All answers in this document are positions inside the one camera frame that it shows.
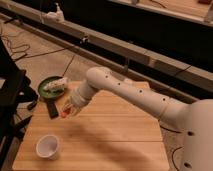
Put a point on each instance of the green frying pan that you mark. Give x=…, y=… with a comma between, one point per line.
x=49, y=96

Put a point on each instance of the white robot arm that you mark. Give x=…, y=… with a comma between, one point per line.
x=194, y=120

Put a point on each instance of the white ceramic cup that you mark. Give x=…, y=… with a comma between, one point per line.
x=48, y=147

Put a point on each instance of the white crumpled cloth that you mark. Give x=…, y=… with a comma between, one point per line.
x=56, y=84

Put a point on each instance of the black stand frame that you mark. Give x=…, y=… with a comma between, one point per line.
x=15, y=90

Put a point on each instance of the long metal rail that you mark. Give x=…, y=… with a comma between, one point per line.
x=174, y=54

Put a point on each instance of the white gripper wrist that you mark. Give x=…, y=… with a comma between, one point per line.
x=79, y=97

